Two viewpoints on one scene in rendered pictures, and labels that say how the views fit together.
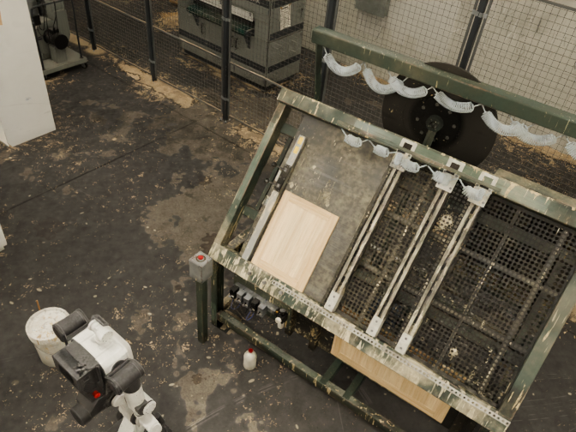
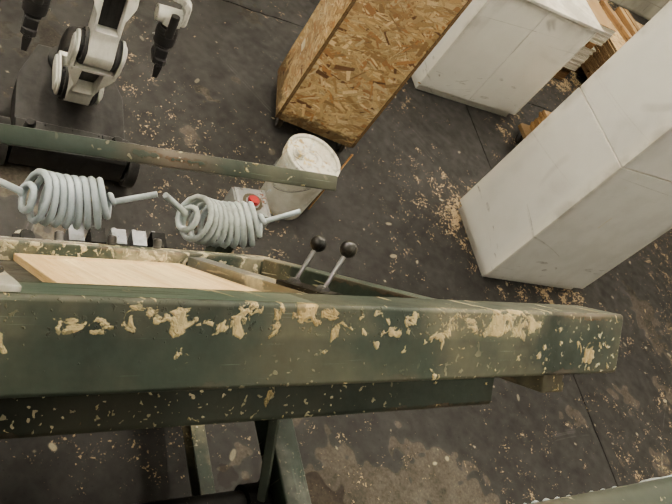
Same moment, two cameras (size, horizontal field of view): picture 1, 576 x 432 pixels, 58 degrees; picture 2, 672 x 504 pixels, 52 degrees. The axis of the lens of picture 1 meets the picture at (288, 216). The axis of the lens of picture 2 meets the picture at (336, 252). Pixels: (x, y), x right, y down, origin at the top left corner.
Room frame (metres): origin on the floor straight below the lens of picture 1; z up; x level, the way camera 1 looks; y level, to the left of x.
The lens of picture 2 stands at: (3.08, -0.94, 2.49)
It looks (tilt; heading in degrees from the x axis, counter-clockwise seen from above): 43 degrees down; 100
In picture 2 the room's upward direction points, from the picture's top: 43 degrees clockwise
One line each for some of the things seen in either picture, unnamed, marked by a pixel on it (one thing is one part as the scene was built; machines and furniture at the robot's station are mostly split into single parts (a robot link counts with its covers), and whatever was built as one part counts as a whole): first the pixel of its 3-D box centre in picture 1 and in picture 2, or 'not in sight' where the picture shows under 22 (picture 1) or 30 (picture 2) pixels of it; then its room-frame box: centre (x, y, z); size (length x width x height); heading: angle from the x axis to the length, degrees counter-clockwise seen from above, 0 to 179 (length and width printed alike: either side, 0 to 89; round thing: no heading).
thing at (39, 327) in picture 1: (51, 333); (303, 173); (2.24, 1.63, 0.24); 0.32 x 0.30 x 0.47; 55
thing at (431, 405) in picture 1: (392, 363); not in sight; (2.13, -0.83, 0.52); 0.90 x 0.02 x 0.55; 59
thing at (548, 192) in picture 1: (525, 249); not in sight; (2.50, -1.52, 1.38); 0.70 x 0.15 x 0.85; 59
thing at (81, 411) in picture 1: (99, 396); not in sight; (1.40, 0.88, 0.97); 0.28 x 0.13 x 0.18; 145
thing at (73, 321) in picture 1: (71, 327); not in sight; (1.57, 1.03, 1.30); 0.12 x 0.09 x 0.14; 145
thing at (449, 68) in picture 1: (435, 123); not in sight; (3.12, -0.90, 1.85); 0.80 x 0.06 x 0.80; 59
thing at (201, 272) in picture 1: (201, 267); (241, 218); (2.52, 0.56, 0.84); 0.12 x 0.12 x 0.18; 59
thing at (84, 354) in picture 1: (95, 363); not in sight; (1.43, 0.86, 1.23); 0.34 x 0.30 x 0.36; 55
